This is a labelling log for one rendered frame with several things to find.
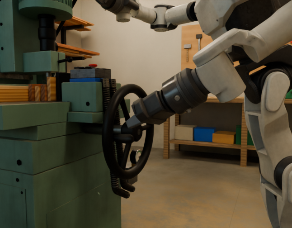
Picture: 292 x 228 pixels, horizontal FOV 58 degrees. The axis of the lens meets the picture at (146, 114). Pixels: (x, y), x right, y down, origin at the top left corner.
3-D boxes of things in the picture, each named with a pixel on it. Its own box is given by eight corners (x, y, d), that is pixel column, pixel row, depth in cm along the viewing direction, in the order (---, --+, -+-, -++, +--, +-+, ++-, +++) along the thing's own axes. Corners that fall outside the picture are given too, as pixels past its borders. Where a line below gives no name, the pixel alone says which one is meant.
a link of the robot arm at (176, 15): (167, 9, 145) (199, 0, 129) (166, 33, 147) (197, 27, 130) (151, 5, 138) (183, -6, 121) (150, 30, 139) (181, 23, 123)
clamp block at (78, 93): (95, 112, 77) (95, 81, 76) (60, 111, 83) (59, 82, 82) (122, 109, 90) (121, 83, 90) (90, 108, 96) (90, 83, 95)
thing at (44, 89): (44, 101, 85) (44, 84, 85) (40, 101, 86) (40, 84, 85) (83, 99, 102) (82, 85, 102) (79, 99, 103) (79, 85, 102)
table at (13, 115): (30, 133, 57) (29, 106, 56) (-50, 125, 70) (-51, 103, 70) (150, 113, 111) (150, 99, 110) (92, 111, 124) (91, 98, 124)
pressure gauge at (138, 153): (135, 170, 107) (135, 151, 107) (127, 169, 109) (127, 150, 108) (143, 166, 113) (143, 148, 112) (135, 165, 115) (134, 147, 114)
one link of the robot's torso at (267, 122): (291, 175, 114) (269, 70, 110) (320, 190, 97) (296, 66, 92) (257, 184, 114) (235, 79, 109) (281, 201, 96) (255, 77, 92)
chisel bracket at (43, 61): (51, 75, 89) (50, 49, 88) (22, 76, 95) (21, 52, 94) (67, 76, 95) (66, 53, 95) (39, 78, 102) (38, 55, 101)
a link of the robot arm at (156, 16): (132, 3, 130) (155, 11, 145) (131, 24, 131) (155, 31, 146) (148, -1, 123) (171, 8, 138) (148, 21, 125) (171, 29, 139)
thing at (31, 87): (32, 101, 85) (31, 83, 85) (29, 101, 86) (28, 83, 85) (70, 99, 101) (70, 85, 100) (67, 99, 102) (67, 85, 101)
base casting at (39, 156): (31, 176, 69) (30, 141, 68) (-82, 153, 94) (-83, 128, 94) (121, 145, 109) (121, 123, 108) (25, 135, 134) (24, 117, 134)
